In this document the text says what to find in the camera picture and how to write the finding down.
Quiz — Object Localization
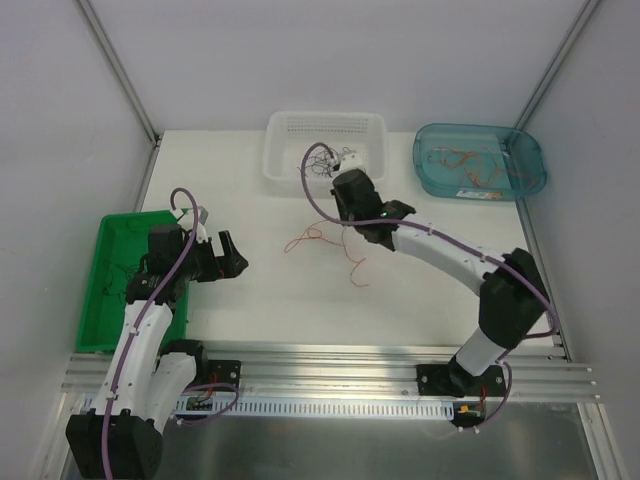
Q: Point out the orange wire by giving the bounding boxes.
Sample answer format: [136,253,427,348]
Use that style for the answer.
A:
[427,144,544,189]
[283,227,371,289]

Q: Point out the separated dark grey wire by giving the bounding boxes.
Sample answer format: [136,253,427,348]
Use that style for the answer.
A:
[102,219,146,306]

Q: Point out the purple thin wire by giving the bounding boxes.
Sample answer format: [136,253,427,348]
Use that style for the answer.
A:
[297,142,351,181]

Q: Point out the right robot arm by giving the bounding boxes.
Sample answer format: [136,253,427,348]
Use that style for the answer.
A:
[331,169,550,398]

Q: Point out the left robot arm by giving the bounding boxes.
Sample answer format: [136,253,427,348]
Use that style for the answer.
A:
[65,224,249,479]

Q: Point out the green plastic tray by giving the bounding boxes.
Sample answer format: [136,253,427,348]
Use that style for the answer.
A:
[75,210,175,353]

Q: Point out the white perforated basket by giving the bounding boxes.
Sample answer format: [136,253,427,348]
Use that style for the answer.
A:
[262,111,390,199]

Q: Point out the teal transparent container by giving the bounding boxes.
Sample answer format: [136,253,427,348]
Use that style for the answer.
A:
[412,123,547,201]

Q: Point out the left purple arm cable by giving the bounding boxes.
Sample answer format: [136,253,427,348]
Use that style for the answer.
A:
[102,187,240,480]

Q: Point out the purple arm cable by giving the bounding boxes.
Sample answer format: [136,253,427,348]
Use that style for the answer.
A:
[298,142,561,439]
[102,187,240,480]

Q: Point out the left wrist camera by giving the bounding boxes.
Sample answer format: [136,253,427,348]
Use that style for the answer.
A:
[171,206,209,244]

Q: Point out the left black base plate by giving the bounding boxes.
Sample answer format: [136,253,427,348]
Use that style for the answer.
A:
[207,359,242,392]

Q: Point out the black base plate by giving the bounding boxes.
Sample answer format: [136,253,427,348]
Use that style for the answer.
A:
[207,359,242,392]
[416,363,507,398]

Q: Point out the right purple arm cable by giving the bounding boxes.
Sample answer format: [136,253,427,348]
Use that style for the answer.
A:
[298,142,561,439]

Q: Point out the white slotted cable duct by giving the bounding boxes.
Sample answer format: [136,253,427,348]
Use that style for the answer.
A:
[172,393,454,421]

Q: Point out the left aluminium frame post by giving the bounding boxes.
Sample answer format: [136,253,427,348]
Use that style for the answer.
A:
[74,0,160,145]

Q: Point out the aluminium frame post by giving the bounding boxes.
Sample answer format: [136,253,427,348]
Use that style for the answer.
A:
[513,0,604,130]
[74,0,160,145]

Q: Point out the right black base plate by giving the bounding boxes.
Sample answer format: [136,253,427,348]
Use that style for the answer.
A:
[416,363,507,398]

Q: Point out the aluminium mounting rail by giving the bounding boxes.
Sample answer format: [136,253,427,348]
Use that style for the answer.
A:
[60,341,600,404]

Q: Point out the right aluminium frame post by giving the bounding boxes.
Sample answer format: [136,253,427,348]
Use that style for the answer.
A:
[513,0,604,130]

